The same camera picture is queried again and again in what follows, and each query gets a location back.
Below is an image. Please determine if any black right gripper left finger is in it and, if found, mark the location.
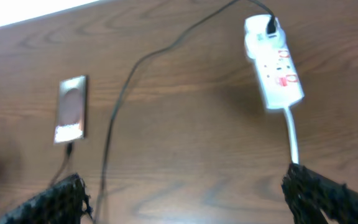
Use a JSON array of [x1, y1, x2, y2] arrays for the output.
[[0, 173, 92, 224]]

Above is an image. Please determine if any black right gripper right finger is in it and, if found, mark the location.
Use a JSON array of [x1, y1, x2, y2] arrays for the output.
[[282, 163, 358, 224]]

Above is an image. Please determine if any Galaxy smartphone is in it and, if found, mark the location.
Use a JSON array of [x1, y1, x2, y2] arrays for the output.
[[53, 75, 88, 144]]

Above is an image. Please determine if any white power strip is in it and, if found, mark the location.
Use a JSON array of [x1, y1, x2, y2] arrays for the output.
[[249, 39, 305, 111]]

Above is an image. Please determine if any black USB-C charging cable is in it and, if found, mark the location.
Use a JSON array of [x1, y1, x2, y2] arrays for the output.
[[48, 0, 278, 224]]

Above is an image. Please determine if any white USB charger adapter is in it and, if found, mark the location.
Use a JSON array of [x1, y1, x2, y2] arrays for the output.
[[244, 14, 287, 60]]

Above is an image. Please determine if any white power strip cord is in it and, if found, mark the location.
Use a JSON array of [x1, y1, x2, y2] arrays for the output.
[[283, 106, 300, 165]]

